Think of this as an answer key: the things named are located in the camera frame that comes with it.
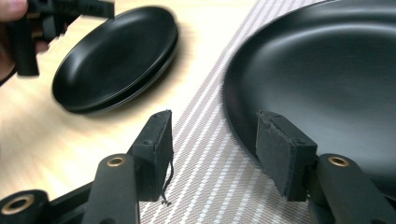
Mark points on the grey striped placemat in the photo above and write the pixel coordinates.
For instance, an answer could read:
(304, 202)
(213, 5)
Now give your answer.
(211, 140)

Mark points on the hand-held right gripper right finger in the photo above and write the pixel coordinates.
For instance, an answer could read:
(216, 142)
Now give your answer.
(280, 155)

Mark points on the black plate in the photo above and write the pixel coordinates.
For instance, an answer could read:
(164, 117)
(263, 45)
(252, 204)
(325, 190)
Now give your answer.
(327, 77)
(130, 101)

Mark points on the stack of small black plates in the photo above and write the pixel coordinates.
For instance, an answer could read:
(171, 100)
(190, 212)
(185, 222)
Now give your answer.
(118, 56)

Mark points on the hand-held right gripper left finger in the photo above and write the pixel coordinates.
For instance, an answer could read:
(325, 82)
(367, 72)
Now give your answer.
(152, 155)

